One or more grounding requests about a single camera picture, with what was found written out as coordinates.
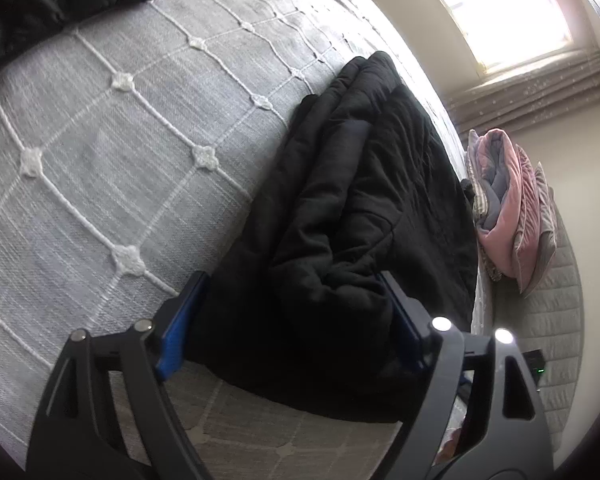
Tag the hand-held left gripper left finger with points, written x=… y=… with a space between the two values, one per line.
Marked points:
x=175 y=330

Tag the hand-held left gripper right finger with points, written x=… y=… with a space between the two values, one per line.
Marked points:
x=405 y=330

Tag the black padded jacket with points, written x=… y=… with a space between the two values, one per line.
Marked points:
x=355 y=185

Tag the white quilted mattress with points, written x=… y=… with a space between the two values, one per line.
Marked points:
x=555 y=310

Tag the folded pink grey quilt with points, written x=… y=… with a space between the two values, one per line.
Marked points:
x=505 y=220

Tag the grey patterned bedspread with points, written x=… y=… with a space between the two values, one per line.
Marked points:
x=105 y=160

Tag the grey pleated curtain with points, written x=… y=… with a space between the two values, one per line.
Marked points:
x=530 y=95

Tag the bright window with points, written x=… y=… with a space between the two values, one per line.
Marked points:
x=505 y=10

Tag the crumpled black garment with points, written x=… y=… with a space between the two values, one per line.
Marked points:
x=40 y=0

